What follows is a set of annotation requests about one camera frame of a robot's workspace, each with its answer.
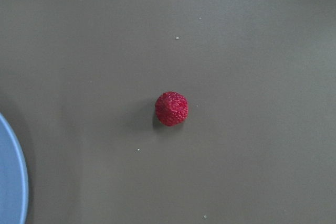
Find red strawberry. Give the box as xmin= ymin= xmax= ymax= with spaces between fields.
xmin=155 ymin=91 xmax=188 ymax=126

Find blue round plate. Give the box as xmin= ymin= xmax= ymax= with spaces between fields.
xmin=1 ymin=115 xmax=29 ymax=223

